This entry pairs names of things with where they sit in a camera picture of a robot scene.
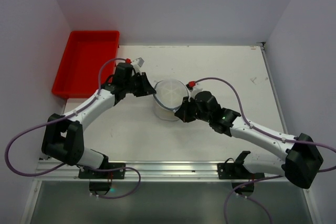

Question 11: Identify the white mesh laundry bag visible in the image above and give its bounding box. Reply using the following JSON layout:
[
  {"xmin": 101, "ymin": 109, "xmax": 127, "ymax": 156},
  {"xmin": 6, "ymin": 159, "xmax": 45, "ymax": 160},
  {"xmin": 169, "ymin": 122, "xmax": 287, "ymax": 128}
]
[{"xmin": 153, "ymin": 79, "xmax": 189, "ymax": 122}]

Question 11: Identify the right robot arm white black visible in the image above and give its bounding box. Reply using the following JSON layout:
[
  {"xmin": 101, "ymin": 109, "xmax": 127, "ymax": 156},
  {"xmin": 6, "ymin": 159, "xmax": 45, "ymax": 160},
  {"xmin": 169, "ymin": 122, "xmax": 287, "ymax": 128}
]
[{"xmin": 175, "ymin": 91, "xmax": 323, "ymax": 189}]

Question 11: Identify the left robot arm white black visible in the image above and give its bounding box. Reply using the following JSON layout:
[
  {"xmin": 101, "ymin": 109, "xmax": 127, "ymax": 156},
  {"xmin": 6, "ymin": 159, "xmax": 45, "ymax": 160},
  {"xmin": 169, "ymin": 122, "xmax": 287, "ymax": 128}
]
[{"xmin": 41, "ymin": 58, "xmax": 156, "ymax": 169}]

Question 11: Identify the red plastic tray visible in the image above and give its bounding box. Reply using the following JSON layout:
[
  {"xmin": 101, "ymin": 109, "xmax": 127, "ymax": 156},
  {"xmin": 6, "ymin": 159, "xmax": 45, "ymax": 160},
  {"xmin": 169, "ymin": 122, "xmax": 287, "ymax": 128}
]
[{"xmin": 51, "ymin": 30, "xmax": 120, "ymax": 100}]

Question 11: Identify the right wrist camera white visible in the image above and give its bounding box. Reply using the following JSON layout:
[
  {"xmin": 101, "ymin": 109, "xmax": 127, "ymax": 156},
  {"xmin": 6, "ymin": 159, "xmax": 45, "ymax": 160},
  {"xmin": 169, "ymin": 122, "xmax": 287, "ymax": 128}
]
[{"xmin": 186, "ymin": 81, "xmax": 203, "ymax": 100}]

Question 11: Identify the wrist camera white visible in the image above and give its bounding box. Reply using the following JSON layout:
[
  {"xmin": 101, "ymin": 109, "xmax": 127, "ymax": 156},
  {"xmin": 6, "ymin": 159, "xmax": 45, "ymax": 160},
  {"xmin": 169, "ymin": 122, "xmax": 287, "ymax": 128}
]
[
  {"xmin": 186, "ymin": 81, "xmax": 203, "ymax": 100},
  {"xmin": 125, "ymin": 57, "xmax": 144, "ymax": 73}
]

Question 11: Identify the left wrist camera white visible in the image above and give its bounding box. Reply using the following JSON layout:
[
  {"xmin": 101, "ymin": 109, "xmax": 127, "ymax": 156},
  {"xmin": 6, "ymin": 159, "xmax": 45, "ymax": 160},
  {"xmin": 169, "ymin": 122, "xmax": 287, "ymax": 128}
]
[{"xmin": 125, "ymin": 57, "xmax": 144, "ymax": 73}]

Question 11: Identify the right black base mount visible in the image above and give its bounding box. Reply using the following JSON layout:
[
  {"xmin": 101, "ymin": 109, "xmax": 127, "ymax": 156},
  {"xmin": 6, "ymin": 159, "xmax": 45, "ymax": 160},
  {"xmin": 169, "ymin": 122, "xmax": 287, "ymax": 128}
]
[{"xmin": 217, "ymin": 151, "xmax": 265, "ymax": 196}]

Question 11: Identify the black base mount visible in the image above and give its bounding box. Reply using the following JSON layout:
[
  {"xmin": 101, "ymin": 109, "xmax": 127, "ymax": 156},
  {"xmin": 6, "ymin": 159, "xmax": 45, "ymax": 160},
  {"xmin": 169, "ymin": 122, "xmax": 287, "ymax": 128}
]
[
  {"xmin": 78, "ymin": 162, "xmax": 125, "ymax": 196},
  {"xmin": 217, "ymin": 151, "xmax": 265, "ymax": 196}
]

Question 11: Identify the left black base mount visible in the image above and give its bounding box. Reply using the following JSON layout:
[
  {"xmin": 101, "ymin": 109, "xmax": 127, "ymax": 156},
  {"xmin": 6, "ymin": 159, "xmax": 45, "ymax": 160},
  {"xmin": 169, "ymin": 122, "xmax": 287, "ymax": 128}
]
[{"xmin": 78, "ymin": 162, "xmax": 125, "ymax": 196}]

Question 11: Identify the aluminium mounting rail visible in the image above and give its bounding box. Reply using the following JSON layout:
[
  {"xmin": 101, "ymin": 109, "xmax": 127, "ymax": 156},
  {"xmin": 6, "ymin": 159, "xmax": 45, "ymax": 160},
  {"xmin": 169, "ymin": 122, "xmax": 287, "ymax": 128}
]
[{"xmin": 33, "ymin": 158, "xmax": 289, "ymax": 182}]

